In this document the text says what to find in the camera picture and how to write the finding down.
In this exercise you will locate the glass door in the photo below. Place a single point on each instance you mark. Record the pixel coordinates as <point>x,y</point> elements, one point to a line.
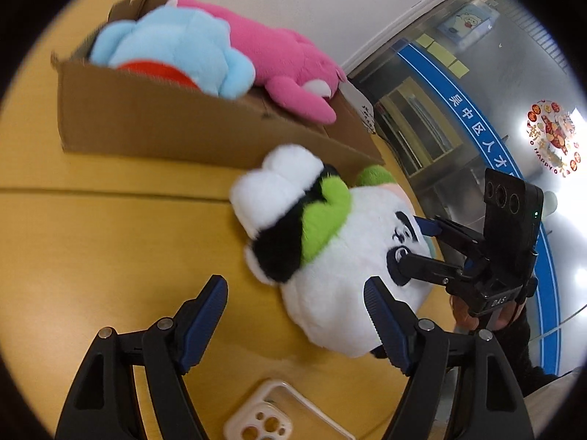
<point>504,78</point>

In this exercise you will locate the person's right hand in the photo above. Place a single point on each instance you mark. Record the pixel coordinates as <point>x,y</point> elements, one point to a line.
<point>463,316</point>

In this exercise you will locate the light blue plush toy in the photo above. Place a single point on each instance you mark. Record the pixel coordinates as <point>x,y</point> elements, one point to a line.
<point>183,41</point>

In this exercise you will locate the yellow sticky note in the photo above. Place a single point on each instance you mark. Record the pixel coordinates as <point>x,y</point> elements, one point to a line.
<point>460,68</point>
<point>425,41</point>
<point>449,59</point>
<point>438,50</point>

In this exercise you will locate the clear phone case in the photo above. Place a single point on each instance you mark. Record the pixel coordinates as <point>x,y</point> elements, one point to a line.
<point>257,426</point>

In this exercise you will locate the cartoon door sticker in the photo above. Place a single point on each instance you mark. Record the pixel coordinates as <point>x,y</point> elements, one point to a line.
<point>467,25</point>

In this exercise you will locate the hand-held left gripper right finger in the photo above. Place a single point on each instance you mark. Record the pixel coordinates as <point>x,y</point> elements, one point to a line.
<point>385,325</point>

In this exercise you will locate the wooden desktop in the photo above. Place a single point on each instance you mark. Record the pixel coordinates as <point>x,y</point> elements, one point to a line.
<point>114,238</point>

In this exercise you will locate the red festive door decal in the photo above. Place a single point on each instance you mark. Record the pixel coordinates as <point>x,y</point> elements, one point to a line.
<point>552,137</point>

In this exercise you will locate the yellow framed shelf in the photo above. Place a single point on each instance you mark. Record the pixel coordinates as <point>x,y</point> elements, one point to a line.
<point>417,123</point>

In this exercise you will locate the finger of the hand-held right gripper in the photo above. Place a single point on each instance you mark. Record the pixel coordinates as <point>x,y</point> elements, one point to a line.
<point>447,231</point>
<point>426,269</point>

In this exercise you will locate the pink plush toy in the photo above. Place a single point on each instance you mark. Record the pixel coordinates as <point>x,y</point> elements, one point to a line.
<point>275,55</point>

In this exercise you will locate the brown cardboard box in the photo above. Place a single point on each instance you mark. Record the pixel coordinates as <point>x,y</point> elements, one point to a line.
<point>160,123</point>

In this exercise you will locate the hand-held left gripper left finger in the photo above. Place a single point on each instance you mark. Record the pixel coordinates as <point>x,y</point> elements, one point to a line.
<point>206,325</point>

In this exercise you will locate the white panda plush toy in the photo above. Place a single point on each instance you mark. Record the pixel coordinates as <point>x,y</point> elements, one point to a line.
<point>339,284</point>

